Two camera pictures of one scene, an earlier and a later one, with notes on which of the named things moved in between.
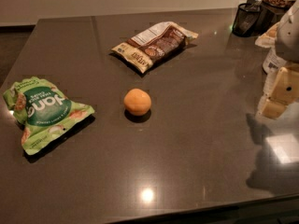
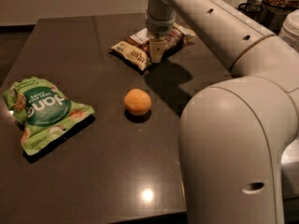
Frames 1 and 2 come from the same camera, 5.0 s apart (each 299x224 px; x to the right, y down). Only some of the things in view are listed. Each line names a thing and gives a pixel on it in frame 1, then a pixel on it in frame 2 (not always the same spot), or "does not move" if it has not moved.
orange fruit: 137,102 does not move
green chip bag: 43,109 does not move
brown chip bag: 154,45 does not move
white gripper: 289,39 -> 160,26
